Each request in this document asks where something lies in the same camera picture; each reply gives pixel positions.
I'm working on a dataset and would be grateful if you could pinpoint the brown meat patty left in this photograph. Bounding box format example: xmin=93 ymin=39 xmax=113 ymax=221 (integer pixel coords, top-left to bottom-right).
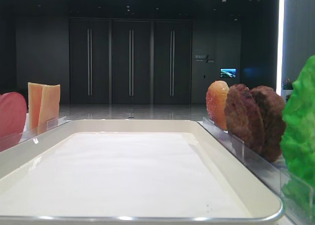
xmin=224 ymin=84 xmax=264 ymax=154

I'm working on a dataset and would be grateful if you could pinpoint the brown meat patty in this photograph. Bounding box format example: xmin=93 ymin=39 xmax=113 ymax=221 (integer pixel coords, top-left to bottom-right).
xmin=224 ymin=84 xmax=264 ymax=154
xmin=251 ymin=86 xmax=286 ymax=162

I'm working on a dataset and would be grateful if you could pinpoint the orange cheese slice front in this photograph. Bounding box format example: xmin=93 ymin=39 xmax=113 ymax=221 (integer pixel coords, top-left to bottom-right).
xmin=37 ymin=85 xmax=61 ymax=134

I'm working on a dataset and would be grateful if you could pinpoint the orange cheese slice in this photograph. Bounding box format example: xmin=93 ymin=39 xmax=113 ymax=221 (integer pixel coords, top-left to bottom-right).
xmin=28 ymin=82 xmax=44 ymax=129
xmin=37 ymin=85 xmax=61 ymax=134

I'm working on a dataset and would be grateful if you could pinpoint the brown meat patty right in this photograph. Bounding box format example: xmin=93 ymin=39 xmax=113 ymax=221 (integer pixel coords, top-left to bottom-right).
xmin=251 ymin=86 xmax=286 ymax=162

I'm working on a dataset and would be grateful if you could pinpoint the orange cheese slice rear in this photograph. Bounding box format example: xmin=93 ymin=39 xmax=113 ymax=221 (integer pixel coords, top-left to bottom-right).
xmin=28 ymin=82 xmax=44 ymax=129

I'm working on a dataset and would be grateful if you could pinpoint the green lettuce leaf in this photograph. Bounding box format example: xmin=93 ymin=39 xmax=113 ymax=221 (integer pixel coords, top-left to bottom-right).
xmin=281 ymin=56 xmax=315 ymax=224

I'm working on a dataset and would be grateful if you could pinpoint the red tomato slice near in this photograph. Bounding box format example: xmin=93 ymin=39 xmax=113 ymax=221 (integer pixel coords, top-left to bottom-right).
xmin=0 ymin=92 xmax=27 ymax=152

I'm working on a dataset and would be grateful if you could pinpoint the glazed bun half far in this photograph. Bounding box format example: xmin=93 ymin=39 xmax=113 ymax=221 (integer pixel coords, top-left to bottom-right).
xmin=206 ymin=80 xmax=229 ymax=130

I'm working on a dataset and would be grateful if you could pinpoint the dark triple door panel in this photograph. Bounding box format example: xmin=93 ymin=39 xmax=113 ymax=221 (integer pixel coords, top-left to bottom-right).
xmin=69 ymin=18 xmax=192 ymax=104

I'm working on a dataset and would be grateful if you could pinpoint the white rectangular tray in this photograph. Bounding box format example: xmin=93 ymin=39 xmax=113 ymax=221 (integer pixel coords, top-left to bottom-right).
xmin=0 ymin=120 xmax=284 ymax=225

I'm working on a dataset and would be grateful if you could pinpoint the potted plant in background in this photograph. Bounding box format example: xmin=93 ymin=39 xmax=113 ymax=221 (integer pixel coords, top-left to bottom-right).
xmin=282 ymin=78 xmax=293 ymax=90

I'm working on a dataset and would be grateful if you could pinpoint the clear acrylic left rack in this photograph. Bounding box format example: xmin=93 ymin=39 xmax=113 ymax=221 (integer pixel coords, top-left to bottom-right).
xmin=0 ymin=114 xmax=70 ymax=152

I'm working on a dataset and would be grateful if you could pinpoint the clear acrylic rack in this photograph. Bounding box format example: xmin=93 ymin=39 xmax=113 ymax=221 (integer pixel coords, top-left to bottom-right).
xmin=200 ymin=117 xmax=315 ymax=225
xmin=0 ymin=114 xmax=70 ymax=152

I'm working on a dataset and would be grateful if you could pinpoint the clear acrylic right rack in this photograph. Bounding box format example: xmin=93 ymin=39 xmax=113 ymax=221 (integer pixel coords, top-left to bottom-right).
xmin=200 ymin=117 xmax=315 ymax=225

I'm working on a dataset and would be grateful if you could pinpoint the small wall display screen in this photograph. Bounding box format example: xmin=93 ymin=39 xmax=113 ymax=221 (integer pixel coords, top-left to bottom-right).
xmin=220 ymin=68 xmax=236 ymax=78

